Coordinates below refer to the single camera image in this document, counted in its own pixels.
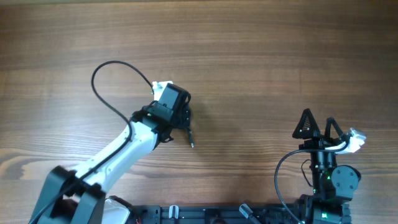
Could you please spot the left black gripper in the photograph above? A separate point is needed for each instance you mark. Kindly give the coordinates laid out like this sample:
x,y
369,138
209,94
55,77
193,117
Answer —
x,y
182,118

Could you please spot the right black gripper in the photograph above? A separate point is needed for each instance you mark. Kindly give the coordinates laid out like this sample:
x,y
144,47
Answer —
x,y
321,143

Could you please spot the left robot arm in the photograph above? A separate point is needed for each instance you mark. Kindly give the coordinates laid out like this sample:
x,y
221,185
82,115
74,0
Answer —
x,y
78,195

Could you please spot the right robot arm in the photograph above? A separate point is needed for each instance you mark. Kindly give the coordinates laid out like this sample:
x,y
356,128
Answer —
x,y
333,185

